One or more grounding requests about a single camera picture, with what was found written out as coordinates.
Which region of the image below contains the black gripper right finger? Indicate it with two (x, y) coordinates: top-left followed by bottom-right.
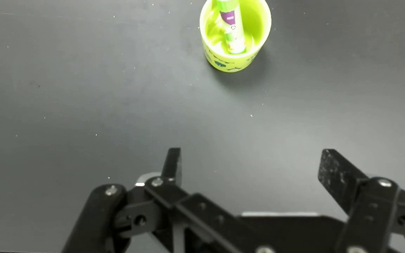
(316, 148), (405, 253)

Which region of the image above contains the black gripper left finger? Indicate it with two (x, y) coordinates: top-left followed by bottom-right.
(61, 147), (241, 253)

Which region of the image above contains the yellow-green mug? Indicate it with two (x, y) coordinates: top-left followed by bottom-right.
(198, 0), (274, 75)

